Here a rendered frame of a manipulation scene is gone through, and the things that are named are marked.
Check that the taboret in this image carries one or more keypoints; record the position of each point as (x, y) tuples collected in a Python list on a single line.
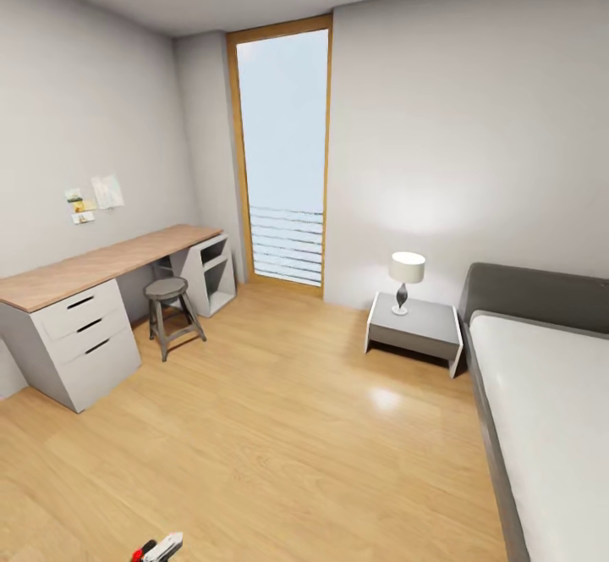
[(165, 288)]

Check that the desk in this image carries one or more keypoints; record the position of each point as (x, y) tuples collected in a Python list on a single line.
[(65, 323)]

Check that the fixed window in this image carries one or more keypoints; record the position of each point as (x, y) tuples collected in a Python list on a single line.
[(280, 78)]

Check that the digital camera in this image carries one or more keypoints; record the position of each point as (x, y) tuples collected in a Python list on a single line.
[(139, 553)]

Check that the nightstand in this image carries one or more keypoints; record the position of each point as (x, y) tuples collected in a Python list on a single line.
[(427, 327)]

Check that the bed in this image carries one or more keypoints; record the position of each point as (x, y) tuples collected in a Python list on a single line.
[(537, 348)]

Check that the table lamp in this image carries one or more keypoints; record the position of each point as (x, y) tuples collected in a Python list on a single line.
[(407, 268)]

